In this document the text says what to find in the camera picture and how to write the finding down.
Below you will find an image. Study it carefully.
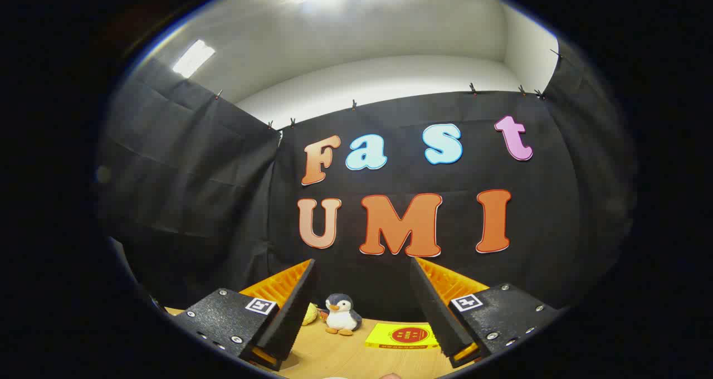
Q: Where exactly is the penguin plush toy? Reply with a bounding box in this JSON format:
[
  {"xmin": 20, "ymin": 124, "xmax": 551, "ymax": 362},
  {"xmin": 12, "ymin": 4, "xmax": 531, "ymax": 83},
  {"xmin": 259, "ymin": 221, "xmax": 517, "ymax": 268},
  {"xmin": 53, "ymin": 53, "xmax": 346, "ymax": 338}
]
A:
[{"xmin": 323, "ymin": 294, "xmax": 363, "ymax": 336}]

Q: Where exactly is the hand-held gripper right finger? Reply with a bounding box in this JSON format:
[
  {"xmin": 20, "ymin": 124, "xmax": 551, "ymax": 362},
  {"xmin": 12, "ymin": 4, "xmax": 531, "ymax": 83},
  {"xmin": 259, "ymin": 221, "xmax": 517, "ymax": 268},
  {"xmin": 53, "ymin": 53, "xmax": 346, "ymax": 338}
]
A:
[{"xmin": 411, "ymin": 257, "xmax": 560, "ymax": 369}]

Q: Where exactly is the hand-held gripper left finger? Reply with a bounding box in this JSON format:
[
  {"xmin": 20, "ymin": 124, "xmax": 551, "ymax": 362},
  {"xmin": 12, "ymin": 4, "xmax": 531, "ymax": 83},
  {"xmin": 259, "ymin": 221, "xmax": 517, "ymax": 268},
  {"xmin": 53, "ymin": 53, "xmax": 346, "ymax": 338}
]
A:
[{"xmin": 167, "ymin": 258, "xmax": 321, "ymax": 372}]

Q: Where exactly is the yellow book with red circle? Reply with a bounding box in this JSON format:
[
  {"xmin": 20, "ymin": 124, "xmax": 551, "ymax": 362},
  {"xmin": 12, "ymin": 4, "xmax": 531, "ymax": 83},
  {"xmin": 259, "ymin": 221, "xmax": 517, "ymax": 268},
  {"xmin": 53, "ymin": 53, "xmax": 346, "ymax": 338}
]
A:
[{"xmin": 365, "ymin": 323, "xmax": 441, "ymax": 350}]

